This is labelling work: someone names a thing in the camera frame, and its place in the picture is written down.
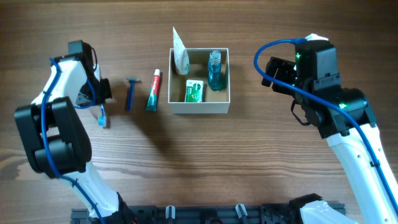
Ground white lotion tube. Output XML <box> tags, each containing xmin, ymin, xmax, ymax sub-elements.
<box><xmin>173</xmin><ymin>27</ymin><xmax>190</xmax><ymax>75</ymax></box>

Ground Colgate toothpaste tube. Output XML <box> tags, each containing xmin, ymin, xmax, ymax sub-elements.
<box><xmin>146</xmin><ymin>69</ymin><xmax>162</xmax><ymax>111</ymax></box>

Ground white cardboard box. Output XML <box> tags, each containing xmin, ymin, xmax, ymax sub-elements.
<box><xmin>168</xmin><ymin>48</ymin><xmax>231</xmax><ymax>114</ymax></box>

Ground blue disposable razor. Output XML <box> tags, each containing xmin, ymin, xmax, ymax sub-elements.
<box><xmin>126</xmin><ymin>78</ymin><xmax>139</xmax><ymax>111</ymax></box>

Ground blue white toothbrush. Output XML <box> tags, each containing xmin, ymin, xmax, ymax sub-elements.
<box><xmin>98</xmin><ymin>105</ymin><xmax>107</xmax><ymax>128</ymax></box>

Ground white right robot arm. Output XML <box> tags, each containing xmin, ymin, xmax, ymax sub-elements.
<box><xmin>262</xmin><ymin>57</ymin><xmax>397</xmax><ymax>223</ymax></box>

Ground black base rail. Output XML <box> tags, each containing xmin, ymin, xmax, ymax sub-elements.
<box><xmin>70</xmin><ymin>203</ymin><xmax>346</xmax><ymax>224</ymax></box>

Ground blue Listerine mouthwash bottle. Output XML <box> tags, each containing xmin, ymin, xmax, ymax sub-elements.
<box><xmin>208</xmin><ymin>50</ymin><xmax>223</xmax><ymax>91</ymax></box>

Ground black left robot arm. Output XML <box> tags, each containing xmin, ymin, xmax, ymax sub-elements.
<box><xmin>14</xmin><ymin>52</ymin><xmax>133</xmax><ymax>223</ymax></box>

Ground green white soap packet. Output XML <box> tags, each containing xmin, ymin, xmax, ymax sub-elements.
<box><xmin>185</xmin><ymin>80</ymin><xmax>205</xmax><ymax>103</ymax></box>

